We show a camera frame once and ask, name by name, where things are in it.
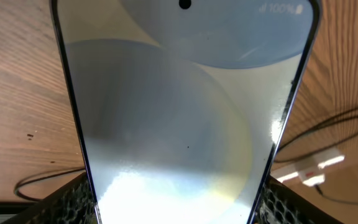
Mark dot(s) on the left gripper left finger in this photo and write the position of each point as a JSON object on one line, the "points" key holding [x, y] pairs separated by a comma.
{"points": [[71, 204]]}

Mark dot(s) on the Samsung Galaxy smartphone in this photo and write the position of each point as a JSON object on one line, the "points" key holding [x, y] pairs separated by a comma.
{"points": [[180, 105]]}

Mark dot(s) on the white charger plug adapter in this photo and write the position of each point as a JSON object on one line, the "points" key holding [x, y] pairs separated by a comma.
{"points": [[311, 176]]}

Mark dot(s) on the white power strip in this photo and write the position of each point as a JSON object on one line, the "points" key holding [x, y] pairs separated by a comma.
{"points": [[320, 160]]}

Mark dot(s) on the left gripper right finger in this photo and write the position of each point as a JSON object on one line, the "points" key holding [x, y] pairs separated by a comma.
{"points": [[280, 205]]}

